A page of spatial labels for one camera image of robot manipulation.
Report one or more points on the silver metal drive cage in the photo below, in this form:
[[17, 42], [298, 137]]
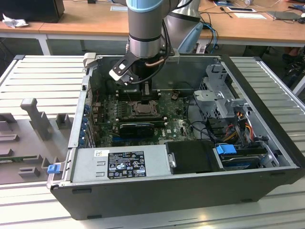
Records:
[[209, 97]]

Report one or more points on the hard disk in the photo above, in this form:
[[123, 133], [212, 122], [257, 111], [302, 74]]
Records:
[[240, 162]]

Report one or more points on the white barcode sticker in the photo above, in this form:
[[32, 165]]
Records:
[[102, 153]]

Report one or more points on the CPU socket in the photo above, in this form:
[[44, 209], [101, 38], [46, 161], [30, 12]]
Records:
[[144, 114]]

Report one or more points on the green motherboard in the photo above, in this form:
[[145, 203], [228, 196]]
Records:
[[171, 133]]

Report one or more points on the open black PC case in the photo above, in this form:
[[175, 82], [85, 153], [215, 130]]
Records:
[[143, 198]]

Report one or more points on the grey parts rack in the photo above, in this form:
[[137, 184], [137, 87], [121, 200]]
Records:
[[31, 143]]

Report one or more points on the black cylindrical capacitor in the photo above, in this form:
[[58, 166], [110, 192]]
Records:
[[110, 86]]

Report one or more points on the crumpled white paper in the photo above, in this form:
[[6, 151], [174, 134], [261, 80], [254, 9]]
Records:
[[14, 22]]

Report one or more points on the blue booklet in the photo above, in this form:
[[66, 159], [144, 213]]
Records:
[[220, 3]]

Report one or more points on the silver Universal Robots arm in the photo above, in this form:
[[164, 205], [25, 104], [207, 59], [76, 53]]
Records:
[[143, 23]]

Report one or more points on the black graphics card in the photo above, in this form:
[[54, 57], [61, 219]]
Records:
[[137, 130]]

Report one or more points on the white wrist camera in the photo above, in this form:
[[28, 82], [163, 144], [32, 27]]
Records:
[[116, 74]]

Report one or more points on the white paper sheet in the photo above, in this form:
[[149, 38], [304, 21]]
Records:
[[250, 15]]

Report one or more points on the black camera bracket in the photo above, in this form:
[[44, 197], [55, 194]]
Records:
[[128, 60]]

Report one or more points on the blue plastic latch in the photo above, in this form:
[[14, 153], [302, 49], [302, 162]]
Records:
[[53, 169]]

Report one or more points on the blue disk carrier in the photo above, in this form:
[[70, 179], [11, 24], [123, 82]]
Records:
[[225, 150]]

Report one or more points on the white smartphone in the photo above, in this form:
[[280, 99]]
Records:
[[240, 9]]

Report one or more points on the wooden desk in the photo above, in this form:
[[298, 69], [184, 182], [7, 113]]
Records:
[[95, 21]]

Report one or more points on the black power supply label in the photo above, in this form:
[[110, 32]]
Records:
[[126, 164]]

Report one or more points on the white table leg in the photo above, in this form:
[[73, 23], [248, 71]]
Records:
[[299, 86]]

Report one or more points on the grey power supply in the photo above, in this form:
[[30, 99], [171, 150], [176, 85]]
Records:
[[85, 167]]

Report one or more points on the blue expansion slot clips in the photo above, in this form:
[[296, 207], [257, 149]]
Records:
[[85, 117]]

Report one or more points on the grey laptop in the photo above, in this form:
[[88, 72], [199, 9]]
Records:
[[284, 15]]

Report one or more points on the green RAM stick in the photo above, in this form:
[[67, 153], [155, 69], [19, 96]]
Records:
[[12, 159]]

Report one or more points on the white box with label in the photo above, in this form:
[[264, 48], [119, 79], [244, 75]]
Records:
[[201, 48]]

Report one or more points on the black monitor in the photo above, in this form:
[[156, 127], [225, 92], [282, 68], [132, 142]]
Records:
[[31, 9]]

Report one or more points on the silver coin battery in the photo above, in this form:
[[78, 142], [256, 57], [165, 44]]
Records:
[[174, 96]]

